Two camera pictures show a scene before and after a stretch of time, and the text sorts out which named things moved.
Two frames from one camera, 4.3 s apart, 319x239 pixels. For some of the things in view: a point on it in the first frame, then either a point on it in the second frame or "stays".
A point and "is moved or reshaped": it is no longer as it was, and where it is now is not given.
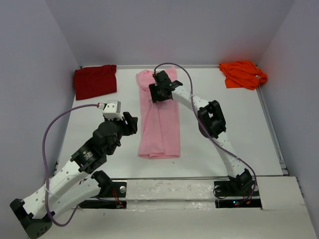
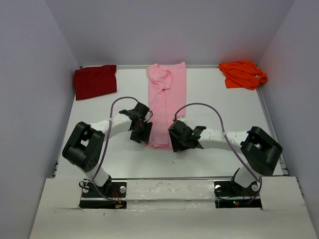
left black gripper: (131, 128) -> (144, 137)
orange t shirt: (243, 74) stays
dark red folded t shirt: (91, 81) stays
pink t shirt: (160, 121) is moved or reshaped
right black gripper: (154, 87) -> (176, 145)
